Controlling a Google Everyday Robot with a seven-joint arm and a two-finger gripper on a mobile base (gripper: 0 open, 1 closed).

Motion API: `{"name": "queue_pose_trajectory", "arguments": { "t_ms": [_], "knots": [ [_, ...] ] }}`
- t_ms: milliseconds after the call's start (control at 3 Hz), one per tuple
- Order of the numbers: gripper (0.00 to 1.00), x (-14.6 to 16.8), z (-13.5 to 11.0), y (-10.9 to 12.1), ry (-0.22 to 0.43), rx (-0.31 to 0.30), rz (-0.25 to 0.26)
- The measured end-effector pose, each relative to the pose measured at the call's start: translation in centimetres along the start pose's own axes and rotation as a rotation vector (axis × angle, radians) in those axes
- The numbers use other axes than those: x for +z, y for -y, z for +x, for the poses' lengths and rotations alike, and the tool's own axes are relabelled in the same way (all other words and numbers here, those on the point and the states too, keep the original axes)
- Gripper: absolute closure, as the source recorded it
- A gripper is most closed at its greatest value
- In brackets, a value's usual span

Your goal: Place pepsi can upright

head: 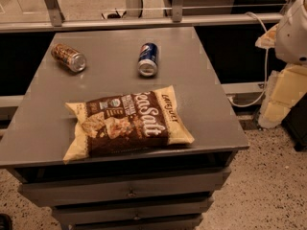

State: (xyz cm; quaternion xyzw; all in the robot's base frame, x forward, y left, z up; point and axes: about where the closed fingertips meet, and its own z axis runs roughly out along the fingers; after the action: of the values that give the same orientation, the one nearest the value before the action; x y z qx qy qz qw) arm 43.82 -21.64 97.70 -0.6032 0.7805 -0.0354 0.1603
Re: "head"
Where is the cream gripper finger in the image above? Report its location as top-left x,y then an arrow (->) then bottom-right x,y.
255,25 -> 277,49

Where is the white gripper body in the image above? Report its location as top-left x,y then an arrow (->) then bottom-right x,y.
258,64 -> 307,128

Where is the blue pepsi can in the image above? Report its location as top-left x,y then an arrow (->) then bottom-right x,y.
138,42 -> 158,77

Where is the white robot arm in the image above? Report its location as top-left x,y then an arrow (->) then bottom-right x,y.
255,0 -> 307,128

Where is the brown patterned drink can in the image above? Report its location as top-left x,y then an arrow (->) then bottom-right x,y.
51,43 -> 86,73

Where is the brown sea salt chip bag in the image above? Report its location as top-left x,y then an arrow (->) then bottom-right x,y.
63,86 -> 194,163

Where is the grey drawer cabinet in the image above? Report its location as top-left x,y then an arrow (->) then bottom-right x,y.
0,28 -> 248,230

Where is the top drawer knob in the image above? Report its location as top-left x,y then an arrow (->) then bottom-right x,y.
127,190 -> 136,198

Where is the white cable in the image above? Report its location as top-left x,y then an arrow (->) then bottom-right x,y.
227,11 -> 270,108

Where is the metal railing frame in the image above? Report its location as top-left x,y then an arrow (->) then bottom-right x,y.
0,0 -> 295,33

